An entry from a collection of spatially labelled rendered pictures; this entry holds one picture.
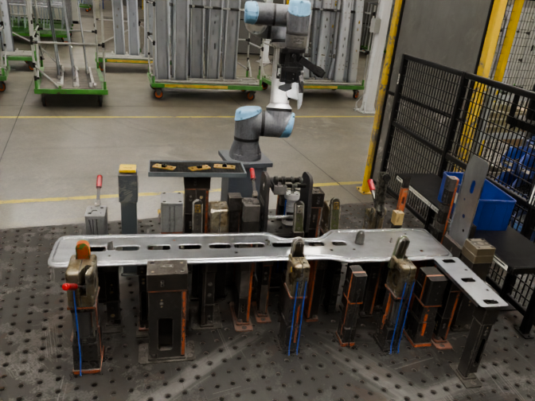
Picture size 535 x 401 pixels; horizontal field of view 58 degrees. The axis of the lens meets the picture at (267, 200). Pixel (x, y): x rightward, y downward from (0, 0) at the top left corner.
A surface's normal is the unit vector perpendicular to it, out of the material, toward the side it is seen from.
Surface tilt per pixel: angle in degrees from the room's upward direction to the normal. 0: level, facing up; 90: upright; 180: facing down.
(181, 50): 86
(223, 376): 0
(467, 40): 90
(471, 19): 90
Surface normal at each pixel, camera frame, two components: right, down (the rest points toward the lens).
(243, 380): 0.09, -0.91
